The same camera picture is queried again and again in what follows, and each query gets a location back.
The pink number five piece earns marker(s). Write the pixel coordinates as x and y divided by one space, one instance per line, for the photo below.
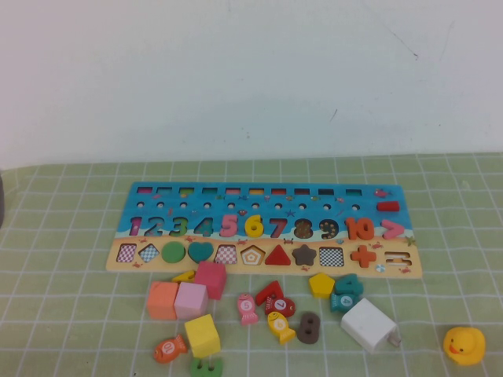
228 226

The yellow pentagon piece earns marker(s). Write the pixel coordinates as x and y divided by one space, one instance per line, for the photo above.
321 286

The brown number eight piece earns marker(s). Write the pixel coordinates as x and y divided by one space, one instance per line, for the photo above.
308 328

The red fish number seven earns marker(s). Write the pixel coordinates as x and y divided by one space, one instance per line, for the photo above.
282 307

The teal number four piece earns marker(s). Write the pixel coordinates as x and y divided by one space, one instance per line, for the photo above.
349 283

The white charger plug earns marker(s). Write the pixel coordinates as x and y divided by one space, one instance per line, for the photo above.
365 324

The dark pink wooden cube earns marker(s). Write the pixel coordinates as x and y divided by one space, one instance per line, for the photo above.
210 279

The yellow fish number six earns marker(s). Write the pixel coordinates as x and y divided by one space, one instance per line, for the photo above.
279 326

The red bar piece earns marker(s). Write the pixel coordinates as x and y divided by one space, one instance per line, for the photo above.
387 206

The teal fish number four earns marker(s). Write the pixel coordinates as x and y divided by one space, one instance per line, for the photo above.
342 302

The orange wooden cube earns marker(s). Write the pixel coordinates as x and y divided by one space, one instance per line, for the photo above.
162 300

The green number three piece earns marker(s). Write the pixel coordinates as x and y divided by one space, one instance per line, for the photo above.
206 368

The red triangle piece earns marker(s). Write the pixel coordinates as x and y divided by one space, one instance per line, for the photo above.
278 257

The colourful wooden puzzle board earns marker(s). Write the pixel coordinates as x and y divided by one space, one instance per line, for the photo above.
196 208

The green checkered tablecloth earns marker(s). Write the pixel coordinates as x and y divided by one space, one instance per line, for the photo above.
59 275

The light pink wooden cube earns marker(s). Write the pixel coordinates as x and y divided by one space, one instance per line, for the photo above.
190 301

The orange fish number ten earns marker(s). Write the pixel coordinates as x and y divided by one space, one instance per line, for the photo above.
169 348

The brown star piece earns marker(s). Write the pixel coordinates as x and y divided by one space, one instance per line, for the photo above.
304 255

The green circle piece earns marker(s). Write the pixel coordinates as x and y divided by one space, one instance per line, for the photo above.
173 253

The teal heart piece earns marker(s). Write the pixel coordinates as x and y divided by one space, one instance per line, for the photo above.
200 252

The orange plus sign piece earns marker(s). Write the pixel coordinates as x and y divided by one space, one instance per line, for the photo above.
363 257

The yellow number six piece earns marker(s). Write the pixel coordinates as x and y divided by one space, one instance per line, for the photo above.
253 227

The red number seven piece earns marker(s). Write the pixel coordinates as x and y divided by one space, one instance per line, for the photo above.
271 290

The pink fish number five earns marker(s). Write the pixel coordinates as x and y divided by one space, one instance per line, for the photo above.
247 309

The yellow wooden cube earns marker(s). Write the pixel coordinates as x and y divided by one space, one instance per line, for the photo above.
201 335

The pink greater-than sign piece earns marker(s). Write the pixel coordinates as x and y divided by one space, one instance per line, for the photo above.
391 229

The yellow rubber duck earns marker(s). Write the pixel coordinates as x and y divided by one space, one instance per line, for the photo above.
463 345

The small yellow wooden piece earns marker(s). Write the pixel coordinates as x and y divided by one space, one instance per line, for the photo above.
184 277

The orange number ten piece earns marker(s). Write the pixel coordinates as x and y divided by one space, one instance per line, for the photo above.
359 229

